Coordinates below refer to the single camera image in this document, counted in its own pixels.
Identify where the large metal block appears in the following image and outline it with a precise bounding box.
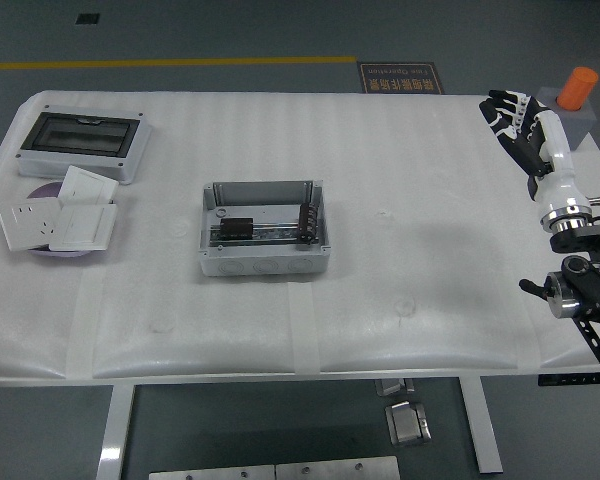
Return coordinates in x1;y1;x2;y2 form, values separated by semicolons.
383;399;433;447

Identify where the grey metal plate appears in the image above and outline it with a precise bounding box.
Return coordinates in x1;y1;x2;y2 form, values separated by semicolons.
148;464;276;480

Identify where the white wall switch panel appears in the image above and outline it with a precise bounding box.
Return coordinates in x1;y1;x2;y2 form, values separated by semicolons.
48;202;118;252
58;165;119;205

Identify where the purple plate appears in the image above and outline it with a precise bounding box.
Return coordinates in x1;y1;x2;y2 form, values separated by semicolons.
27;182;99;259

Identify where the small metal block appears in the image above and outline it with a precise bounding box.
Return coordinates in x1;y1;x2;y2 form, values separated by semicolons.
374;378;415;398

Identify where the black table control panel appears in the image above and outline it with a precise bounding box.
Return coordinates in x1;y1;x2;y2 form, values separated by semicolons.
537;372;600;387

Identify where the grey box with dark lid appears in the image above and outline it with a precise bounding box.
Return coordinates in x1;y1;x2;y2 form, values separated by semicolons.
15;103;153;186

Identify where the white tape strip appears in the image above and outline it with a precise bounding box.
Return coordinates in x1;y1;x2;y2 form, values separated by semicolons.
64;272;106;380

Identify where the white wall socket panel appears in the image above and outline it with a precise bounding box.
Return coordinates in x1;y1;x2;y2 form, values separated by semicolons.
0;198;64;253

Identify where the grey foam block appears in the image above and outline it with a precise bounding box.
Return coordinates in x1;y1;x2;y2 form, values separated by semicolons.
535;86;597;151

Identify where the open grey junction box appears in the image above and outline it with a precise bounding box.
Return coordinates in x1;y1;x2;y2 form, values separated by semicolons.
196;179;332;277

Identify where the white foam mat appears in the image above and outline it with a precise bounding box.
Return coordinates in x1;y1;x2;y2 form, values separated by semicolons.
0;89;600;384

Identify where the orange cylinder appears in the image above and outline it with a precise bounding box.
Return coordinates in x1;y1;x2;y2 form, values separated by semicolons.
555;66;600;112

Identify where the black cylindrical battery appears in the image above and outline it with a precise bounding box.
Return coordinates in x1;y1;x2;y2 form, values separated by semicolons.
218;217;254;236
297;202;321;246

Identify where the white table leg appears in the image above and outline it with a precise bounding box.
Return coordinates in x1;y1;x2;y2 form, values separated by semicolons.
458;377;504;475
95;383;137;480

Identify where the white and black robot right hand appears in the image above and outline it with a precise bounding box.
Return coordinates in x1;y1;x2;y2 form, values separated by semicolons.
478;88;592;221

